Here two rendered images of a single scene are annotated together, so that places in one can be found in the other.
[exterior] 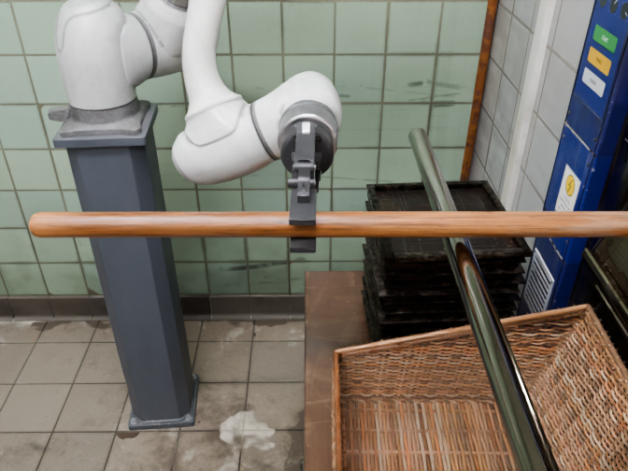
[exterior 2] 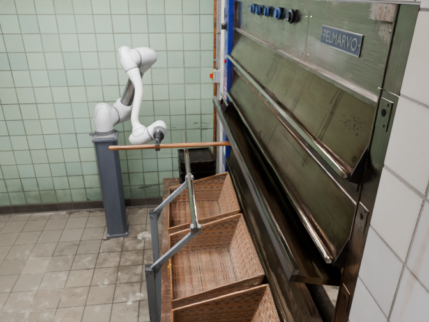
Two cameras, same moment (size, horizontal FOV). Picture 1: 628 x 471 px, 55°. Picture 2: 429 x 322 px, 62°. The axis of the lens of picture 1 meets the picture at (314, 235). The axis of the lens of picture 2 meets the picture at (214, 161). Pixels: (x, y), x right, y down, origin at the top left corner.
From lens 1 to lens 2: 1.72 m
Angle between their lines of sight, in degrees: 10
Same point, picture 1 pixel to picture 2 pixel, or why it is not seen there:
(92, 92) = (103, 127)
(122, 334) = (106, 201)
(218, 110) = (139, 129)
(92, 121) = (102, 135)
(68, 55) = (97, 118)
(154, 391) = (115, 222)
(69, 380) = (83, 227)
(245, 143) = (145, 135)
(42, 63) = (78, 120)
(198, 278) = (127, 191)
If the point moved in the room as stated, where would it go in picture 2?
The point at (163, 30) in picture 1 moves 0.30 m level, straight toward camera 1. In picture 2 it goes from (121, 110) to (126, 121)
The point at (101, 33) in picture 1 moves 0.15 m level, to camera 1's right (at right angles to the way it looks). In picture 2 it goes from (106, 112) to (125, 112)
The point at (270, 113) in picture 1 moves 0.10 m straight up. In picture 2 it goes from (150, 129) to (150, 115)
